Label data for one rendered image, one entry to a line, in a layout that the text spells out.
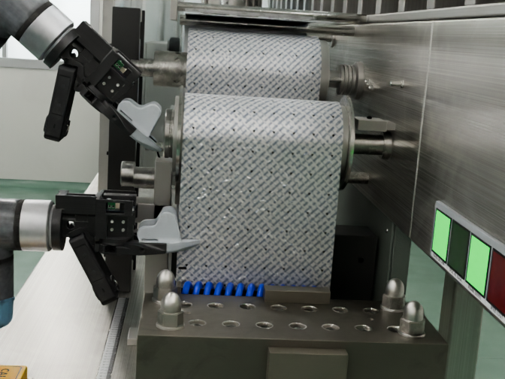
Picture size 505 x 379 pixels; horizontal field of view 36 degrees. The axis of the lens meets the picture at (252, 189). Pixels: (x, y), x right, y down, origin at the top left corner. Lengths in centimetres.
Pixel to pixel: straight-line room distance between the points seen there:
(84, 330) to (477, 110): 77
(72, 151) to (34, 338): 555
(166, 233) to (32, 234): 19
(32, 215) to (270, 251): 35
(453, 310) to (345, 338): 42
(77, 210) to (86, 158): 569
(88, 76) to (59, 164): 571
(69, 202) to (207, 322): 27
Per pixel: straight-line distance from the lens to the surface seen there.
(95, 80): 114
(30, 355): 126
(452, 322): 141
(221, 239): 115
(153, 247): 112
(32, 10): 115
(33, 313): 142
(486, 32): 88
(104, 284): 115
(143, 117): 115
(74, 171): 685
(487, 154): 84
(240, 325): 102
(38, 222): 113
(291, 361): 98
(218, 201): 113
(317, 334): 102
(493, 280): 80
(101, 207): 111
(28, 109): 684
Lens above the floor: 140
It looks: 11 degrees down
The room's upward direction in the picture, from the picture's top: 4 degrees clockwise
